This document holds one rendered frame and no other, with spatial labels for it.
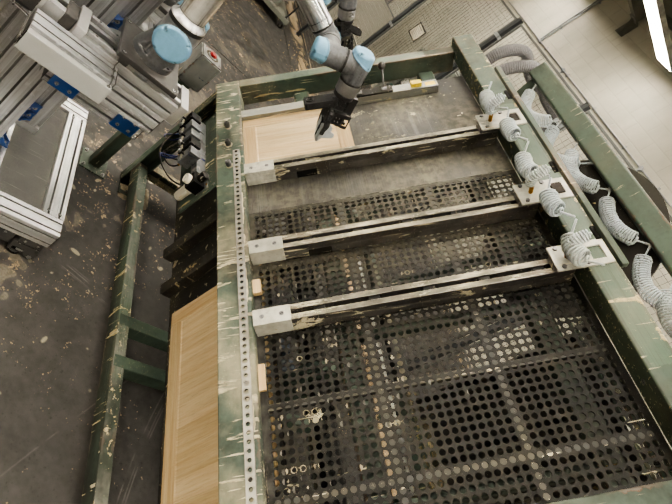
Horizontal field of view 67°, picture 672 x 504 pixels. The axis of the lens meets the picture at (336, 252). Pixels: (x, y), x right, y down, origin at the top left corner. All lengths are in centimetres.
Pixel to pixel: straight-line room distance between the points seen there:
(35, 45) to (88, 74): 15
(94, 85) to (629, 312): 177
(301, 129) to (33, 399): 154
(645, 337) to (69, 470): 200
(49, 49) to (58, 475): 145
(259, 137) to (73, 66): 92
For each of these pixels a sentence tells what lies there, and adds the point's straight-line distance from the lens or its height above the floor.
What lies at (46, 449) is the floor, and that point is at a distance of 224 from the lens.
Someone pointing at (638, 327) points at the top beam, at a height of 190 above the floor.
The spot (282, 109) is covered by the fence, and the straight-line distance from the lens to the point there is 252.
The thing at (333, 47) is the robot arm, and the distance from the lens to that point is 169.
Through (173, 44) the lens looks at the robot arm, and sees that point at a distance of 169.
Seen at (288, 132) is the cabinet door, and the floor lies 106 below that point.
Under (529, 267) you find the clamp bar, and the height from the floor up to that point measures 171.
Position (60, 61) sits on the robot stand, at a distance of 179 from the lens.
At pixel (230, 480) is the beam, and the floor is 83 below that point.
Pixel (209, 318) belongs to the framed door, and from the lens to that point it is 223.
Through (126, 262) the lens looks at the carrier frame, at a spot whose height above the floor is 18.
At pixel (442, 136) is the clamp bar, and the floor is 163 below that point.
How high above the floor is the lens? 189
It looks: 23 degrees down
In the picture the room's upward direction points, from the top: 59 degrees clockwise
